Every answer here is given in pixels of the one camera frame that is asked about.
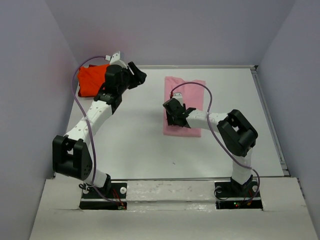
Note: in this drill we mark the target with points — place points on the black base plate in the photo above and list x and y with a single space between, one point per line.
114 200
228 199

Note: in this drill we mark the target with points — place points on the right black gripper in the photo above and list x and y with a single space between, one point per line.
170 119

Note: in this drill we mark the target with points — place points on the folded orange t shirt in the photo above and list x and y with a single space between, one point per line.
99 75

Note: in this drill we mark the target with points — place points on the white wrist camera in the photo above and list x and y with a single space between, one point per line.
177 95
116 59

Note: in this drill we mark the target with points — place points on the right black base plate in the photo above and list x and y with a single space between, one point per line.
228 199

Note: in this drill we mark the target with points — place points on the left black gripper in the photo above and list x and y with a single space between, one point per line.
139 77

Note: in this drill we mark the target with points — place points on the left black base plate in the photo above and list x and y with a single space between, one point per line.
114 200

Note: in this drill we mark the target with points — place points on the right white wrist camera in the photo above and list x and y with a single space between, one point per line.
177 95

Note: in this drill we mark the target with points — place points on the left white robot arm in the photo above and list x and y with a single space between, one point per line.
71 156

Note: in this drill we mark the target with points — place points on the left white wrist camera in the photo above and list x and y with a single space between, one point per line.
116 59

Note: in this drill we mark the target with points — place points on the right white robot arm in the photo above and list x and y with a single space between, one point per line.
231 130

